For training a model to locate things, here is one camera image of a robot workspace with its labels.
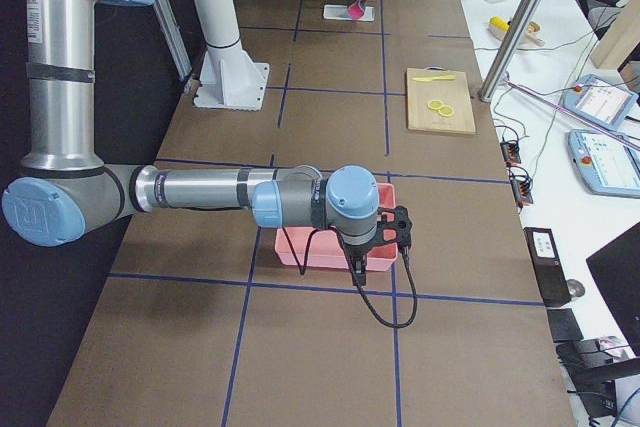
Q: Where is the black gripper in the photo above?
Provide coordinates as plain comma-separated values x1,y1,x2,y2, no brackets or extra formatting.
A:
342,243,370,288

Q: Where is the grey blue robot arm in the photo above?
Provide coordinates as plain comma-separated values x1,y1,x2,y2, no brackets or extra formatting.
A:
1,0,249,303

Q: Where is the pink plastic bin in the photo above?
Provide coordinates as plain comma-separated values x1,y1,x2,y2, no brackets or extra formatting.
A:
274,182,400,273

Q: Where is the white tray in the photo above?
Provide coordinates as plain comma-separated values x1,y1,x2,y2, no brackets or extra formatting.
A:
323,4,375,22

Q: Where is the yellow plastic knife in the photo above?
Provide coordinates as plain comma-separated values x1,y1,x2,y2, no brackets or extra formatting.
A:
411,75,456,83

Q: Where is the bamboo cutting board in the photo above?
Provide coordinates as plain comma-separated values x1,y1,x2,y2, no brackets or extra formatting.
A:
406,68,476,135

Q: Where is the lemon slice near board edge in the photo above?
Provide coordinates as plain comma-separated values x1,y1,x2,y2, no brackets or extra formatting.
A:
427,99,444,111

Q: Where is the lemon slice near board centre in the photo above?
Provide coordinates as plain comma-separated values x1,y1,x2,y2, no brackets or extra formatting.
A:
437,105,454,118

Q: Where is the black power adapter box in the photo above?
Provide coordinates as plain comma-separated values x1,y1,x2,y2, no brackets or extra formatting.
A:
523,227,571,308

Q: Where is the orange black circuit board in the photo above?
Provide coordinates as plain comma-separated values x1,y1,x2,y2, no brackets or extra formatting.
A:
500,139,521,166

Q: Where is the black monitor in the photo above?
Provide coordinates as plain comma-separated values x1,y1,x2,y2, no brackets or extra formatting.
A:
587,227,639,354

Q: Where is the far blue teach pendant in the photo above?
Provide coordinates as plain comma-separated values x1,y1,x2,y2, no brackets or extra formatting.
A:
561,74,638,130

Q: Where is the blue teach pendant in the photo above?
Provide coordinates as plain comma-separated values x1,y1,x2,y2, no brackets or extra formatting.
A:
561,74,638,130
567,129,639,198

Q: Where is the light wooden box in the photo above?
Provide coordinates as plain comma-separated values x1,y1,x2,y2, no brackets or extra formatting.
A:
590,0,639,70

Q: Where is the near blue teach pendant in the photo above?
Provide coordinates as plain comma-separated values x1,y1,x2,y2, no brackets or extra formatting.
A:
567,129,639,198

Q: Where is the aluminium frame post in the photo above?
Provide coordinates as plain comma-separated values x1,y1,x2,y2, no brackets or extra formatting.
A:
478,0,541,103

